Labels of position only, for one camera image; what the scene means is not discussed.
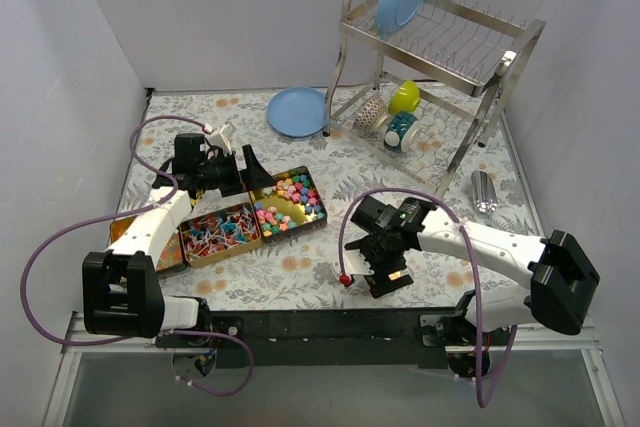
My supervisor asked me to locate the tin of star candies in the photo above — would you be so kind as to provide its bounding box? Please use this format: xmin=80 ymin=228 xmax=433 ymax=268
xmin=250 ymin=166 xmax=328 ymax=244

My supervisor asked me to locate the tin of gummy candies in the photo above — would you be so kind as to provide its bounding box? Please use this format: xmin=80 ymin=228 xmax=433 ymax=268
xmin=110 ymin=216 xmax=189 ymax=278

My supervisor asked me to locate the metal scoop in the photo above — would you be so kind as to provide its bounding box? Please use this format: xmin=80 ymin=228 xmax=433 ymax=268
xmin=471 ymin=170 xmax=498 ymax=214

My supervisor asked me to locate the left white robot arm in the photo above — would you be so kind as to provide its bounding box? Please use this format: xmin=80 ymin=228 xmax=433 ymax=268
xmin=82 ymin=133 xmax=275 ymax=347

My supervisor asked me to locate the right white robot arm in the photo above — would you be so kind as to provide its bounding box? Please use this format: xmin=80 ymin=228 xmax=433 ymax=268
xmin=336 ymin=195 xmax=600 ymax=345

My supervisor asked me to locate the blue plate on table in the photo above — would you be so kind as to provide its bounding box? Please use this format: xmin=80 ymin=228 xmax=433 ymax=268
xmin=266 ymin=87 xmax=325 ymax=138

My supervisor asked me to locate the teal white mug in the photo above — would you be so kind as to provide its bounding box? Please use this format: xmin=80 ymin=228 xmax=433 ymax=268
xmin=383 ymin=111 xmax=420 ymax=153

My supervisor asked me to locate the patterned ceramic cup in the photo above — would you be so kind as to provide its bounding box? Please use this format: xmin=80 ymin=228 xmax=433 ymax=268
xmin=352 ymin=94 xmax=388 ymax=133

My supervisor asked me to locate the yellow-green bowl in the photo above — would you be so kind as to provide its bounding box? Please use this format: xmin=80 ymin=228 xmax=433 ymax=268
xmin=388 ymin=80 xmax=421 ymax=115

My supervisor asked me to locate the steel dish rack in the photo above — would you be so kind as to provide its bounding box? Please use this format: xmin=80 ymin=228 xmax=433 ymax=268
xmin=324 ymin=0 xmax=546 ymax=196

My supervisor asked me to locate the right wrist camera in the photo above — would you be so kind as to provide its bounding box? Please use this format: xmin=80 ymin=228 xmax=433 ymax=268
xmin=333 ymin=249 xmax=374 ymax=288

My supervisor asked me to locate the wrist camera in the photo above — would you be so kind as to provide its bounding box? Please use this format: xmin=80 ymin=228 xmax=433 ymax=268
xmin=333 ymin=249 xmax=374 ymax=288
xmin=203 ymin=123 xmax=236 ymax=154

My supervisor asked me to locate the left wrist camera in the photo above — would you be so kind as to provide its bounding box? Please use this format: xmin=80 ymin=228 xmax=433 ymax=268
xmin=203 ymin=123 xmax=236 ymax=154

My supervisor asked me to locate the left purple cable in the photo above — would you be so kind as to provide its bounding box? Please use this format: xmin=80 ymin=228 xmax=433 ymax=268
xmin=19 ymin=115 xmax=255 ymax=397

